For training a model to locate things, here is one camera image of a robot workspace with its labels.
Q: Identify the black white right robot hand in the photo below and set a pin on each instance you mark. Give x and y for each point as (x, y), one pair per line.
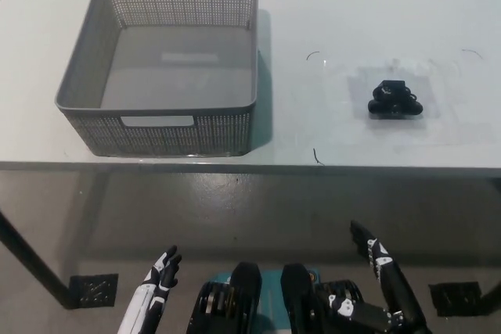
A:
(395, 291)

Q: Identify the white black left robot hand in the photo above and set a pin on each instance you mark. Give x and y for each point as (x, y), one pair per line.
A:
(150, 295)

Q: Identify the black webcam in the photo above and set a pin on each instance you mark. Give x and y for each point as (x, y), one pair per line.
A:
(393, 105)

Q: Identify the black teal robot torso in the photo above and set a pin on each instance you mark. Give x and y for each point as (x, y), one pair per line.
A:
(244, 287)

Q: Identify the black metal table leg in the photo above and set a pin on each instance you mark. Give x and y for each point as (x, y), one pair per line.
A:
(494, 289)
(35, 257)

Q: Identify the grey perforated plastic basket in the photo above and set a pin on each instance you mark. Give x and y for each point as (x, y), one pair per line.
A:
(176, 76)

